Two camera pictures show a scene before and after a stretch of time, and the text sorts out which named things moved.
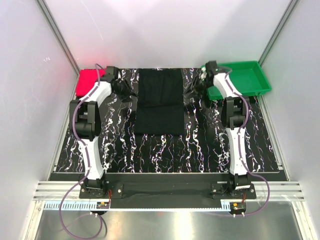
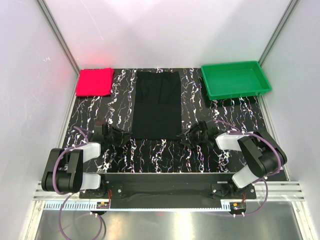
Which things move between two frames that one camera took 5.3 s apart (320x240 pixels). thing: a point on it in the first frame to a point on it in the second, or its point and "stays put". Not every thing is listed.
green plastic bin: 248,78 stays put
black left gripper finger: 128,99 to 122,131
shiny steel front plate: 170,225 stays put
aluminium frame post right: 291,5 stays put
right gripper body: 201,84 to 196,136
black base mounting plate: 164,191 stays put
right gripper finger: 191,92 to 185,133
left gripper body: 123,89 to 113,135
